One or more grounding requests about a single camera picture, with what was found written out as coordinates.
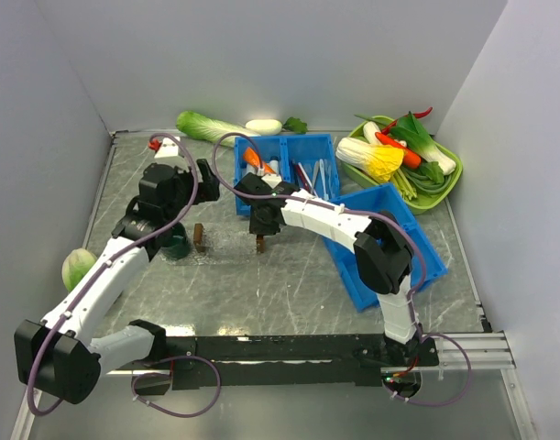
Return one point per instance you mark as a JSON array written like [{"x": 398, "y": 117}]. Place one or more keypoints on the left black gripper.
[{"x": 208, "y": 188}]

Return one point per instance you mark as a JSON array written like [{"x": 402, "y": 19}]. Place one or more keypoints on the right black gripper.
[{"x": 255, "y": 228}]

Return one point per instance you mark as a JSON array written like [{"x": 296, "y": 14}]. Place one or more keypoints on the orange toothpaste tube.
[{"x": 251, "y": 157}]

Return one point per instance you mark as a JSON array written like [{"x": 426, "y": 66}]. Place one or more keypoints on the dark green mug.
[{"x": 178, "y": 247}]

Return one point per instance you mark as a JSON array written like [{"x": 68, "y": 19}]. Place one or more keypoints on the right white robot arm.
[{"x": 389, "y": 262}]

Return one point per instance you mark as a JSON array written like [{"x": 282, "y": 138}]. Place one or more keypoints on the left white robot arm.
[{"x": 59, "y": 354}]

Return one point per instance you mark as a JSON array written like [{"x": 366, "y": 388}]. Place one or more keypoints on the red toothbrush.
[{"x": 302, "y": 175}]

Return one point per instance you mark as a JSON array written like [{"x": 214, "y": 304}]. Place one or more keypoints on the blue toiletry double bin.
[{"x": 281, "y": 151}]

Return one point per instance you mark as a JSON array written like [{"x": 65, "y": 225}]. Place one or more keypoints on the white toothbrush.
[{"x": 319, "y": 175}]

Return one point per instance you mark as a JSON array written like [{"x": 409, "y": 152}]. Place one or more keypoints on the green vegetable tray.
[{"x": 428, "y": 169}]

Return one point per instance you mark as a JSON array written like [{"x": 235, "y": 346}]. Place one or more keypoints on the long green napa cabbage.
[{"x": 201, "y": 127}]

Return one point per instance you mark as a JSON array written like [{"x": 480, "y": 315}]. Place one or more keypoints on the white radish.
[{"x": 264, "y": 127}]

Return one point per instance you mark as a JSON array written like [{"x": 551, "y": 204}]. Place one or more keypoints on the yellow white cabbage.
[{"x": 379, "y": 162}]

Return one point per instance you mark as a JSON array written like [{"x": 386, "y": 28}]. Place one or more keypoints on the green beans bundle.
[{"x": 412, "y": 184}]

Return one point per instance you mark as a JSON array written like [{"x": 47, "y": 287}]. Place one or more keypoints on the small green cabbage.
[{"x": 76, "y": 266}]

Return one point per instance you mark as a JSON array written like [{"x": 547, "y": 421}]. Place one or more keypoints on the orange carrot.
[{"x": 411, "y": 160}]

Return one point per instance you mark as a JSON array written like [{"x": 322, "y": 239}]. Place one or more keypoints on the bok choy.
[{"x": 418, "y": 140}]

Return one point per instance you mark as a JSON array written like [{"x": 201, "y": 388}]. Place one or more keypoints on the red chili pepper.
[{"x": 398, "y": 120}]

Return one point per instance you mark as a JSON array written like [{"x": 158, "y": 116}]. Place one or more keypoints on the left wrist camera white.
[{"x": 165, "y": 149}]

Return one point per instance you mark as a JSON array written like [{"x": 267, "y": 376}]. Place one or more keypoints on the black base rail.
[{"x": 267, "y": 360}]

